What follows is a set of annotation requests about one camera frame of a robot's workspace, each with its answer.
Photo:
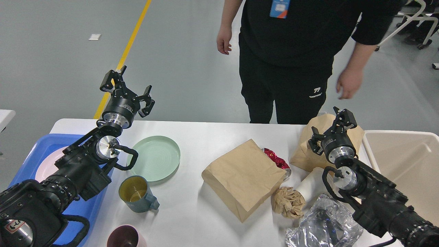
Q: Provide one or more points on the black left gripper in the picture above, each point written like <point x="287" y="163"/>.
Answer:
<point x="124" y="104"/>

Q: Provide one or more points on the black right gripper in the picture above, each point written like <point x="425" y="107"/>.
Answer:
<point x="336" y="144"/>

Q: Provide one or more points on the green plate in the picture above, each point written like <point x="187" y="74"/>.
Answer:
<point x="158" y="158"/>

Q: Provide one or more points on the blue mug yellow inside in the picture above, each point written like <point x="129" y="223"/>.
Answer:
<point x="135" y="192"/>

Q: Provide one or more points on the pink mug dark inside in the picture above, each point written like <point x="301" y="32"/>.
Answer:
<point x="126" y="236"/>

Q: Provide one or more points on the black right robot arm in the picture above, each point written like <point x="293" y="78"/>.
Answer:
<point x="378" y="206"/>

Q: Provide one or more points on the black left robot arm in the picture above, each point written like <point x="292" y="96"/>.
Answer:
<point x="32" y="212"/>

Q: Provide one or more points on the small brown paper bag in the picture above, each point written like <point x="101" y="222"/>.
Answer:
<point x="306" y="159"/>

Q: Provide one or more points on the crushed red can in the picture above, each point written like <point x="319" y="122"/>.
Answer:
<point x="280" y="162"/>

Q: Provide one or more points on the white paper cup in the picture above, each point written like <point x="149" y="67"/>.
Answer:
<point x="312" y="186"/>

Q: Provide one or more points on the beige plastic bin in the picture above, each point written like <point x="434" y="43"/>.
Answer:
<point x="410" y="159"/>

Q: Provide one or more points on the crumpled brown paper ball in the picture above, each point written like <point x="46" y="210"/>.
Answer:
<point x="288" y="202"/>

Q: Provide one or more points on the person in black clothes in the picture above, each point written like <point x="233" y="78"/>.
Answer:
<point x="287" y="50"/>

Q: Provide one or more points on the crumpled clear plastic bag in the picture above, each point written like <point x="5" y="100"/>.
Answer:
<point x="328" y="223"/>

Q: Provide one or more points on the large brown paper bag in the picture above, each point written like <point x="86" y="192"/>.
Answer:
<point x="243" y="178"/>

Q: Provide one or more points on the pink plate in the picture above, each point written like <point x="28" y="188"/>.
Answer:
<point x="47" y="166"/>

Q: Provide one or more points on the white side table corner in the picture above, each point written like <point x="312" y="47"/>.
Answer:
<point x="6" y="117"/>

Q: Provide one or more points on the blue plastic tray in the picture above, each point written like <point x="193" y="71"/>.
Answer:
<point x="32" y="212"/>

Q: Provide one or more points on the white office chair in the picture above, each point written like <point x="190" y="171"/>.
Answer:
<point x="416" y="12"/>

